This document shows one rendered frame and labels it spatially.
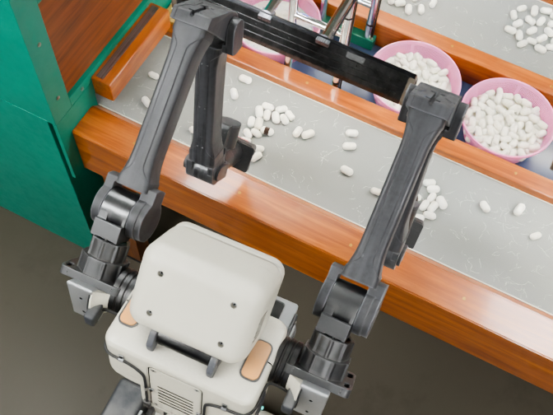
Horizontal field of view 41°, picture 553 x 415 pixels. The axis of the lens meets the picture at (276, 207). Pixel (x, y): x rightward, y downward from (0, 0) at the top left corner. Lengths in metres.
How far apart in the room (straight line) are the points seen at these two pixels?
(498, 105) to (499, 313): 0.63
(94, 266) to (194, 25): 0.45
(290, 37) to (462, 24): 0.75
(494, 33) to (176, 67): 1.29
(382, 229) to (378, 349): 1.37
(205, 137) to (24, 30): 0.46
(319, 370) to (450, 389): 1.38
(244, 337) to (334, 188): 0.88
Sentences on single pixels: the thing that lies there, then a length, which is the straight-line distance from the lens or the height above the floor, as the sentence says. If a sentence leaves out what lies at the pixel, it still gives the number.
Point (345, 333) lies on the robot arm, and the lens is 1.26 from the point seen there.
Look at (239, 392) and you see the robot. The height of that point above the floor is 1.24.
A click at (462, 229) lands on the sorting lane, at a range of 1.98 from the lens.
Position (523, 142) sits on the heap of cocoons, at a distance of 2.20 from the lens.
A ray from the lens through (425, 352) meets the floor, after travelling 2.63.
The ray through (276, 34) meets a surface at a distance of 1.80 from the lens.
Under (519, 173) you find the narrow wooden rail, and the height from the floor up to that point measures 0.77.
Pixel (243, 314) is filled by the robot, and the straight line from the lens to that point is 1.14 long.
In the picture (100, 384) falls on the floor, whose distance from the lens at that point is 2.56.
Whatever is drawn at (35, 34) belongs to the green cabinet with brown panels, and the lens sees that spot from 1.76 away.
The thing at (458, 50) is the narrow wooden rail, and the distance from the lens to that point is 2.28.
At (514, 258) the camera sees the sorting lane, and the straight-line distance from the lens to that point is 1.99.
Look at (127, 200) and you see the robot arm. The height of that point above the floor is 1.27.
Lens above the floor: 2.44
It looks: 62 degrees down
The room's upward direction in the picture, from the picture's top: 6 degrees clockwise
